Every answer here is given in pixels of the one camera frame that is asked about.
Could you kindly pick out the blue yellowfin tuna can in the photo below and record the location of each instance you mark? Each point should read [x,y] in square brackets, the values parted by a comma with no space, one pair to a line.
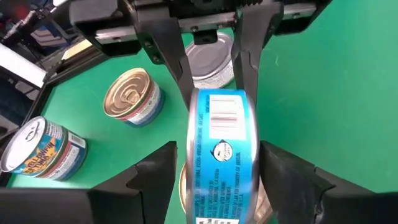
[34,146]
[222,149]

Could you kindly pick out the navy can with red stripe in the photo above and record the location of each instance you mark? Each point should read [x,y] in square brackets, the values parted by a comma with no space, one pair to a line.
[70,158]
[127,93]
[265,207]

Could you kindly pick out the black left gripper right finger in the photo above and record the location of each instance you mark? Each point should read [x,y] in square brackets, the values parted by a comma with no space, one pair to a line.
[326,202]

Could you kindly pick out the green table mat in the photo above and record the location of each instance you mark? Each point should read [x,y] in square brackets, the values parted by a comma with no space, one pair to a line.
[326,109]

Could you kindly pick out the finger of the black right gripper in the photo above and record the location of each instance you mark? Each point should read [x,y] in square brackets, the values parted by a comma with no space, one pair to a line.
[164,43]
[252,46]

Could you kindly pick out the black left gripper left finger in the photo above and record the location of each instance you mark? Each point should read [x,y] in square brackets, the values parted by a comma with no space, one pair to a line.
[93,205]

